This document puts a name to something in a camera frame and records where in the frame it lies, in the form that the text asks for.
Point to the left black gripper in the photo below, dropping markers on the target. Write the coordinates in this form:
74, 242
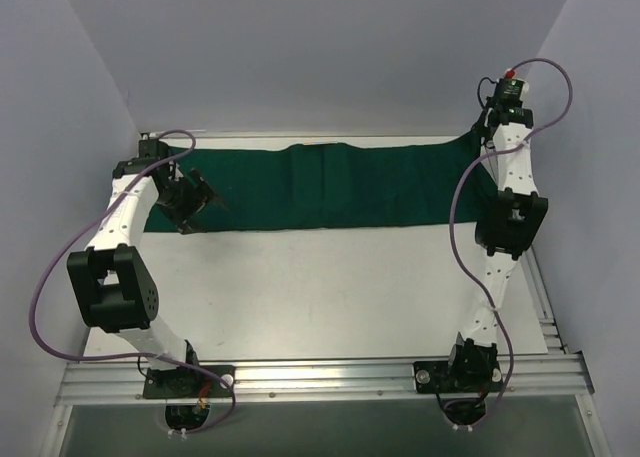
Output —
189, 202

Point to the dark green surgical cloth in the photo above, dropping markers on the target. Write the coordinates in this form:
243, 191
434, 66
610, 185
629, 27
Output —
338, 186

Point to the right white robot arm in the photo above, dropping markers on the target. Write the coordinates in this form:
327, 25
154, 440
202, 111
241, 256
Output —
505, 230

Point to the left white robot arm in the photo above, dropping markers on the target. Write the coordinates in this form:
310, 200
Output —
114, 289

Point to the rear aluminium rail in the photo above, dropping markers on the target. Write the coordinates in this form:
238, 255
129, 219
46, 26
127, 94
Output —
171, 132

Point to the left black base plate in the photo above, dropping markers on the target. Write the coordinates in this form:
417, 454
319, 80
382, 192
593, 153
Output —
179, 383

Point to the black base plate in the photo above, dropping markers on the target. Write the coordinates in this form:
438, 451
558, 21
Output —
441, 376
179, 383

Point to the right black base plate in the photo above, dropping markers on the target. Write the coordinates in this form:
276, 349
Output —
441, 376

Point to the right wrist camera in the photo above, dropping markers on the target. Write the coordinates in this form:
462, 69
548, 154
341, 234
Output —
509, 93

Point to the front aluminium rail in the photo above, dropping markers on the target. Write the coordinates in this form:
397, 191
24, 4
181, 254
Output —
119, 383

